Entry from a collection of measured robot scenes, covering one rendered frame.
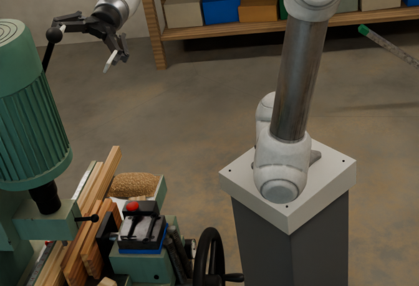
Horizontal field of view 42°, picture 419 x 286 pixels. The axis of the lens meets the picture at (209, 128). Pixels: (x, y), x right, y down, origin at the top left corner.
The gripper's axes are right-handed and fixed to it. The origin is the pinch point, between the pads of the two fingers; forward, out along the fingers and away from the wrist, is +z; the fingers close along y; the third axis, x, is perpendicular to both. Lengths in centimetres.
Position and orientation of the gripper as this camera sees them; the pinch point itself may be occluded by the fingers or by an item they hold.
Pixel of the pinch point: (80, 53)
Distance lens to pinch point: 133.4
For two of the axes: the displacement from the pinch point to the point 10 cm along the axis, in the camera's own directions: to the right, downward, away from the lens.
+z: -1.5, 5.7, -8.1
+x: 4.2, -7.0, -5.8
